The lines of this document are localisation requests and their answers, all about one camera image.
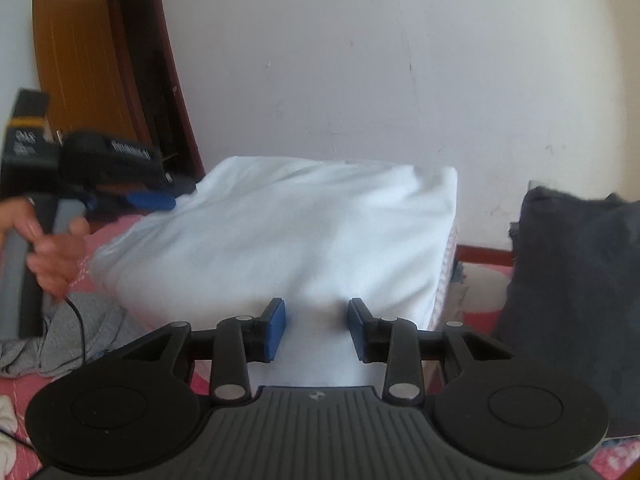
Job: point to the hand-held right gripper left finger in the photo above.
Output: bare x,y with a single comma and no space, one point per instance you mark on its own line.
275,330

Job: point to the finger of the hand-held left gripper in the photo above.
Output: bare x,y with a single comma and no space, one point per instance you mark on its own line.
150,201
180,186

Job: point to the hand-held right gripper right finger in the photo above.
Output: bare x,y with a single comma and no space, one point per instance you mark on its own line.
357,330

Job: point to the white sweatshirt with bear outline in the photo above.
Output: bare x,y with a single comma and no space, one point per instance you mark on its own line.
300,235

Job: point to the person's left hand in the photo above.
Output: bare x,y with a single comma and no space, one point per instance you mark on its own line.
55,255

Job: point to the folded pink checked sweater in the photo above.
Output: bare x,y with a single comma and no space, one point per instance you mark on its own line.
445,285

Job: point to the brown wooden door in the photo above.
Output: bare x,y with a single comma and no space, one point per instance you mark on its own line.
100,75

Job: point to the pink floral blanket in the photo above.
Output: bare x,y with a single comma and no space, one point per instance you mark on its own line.
475,300

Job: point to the grey sweatpants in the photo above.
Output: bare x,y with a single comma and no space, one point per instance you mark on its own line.
100,330

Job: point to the folded black garment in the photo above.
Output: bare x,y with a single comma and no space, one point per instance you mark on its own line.
575,285

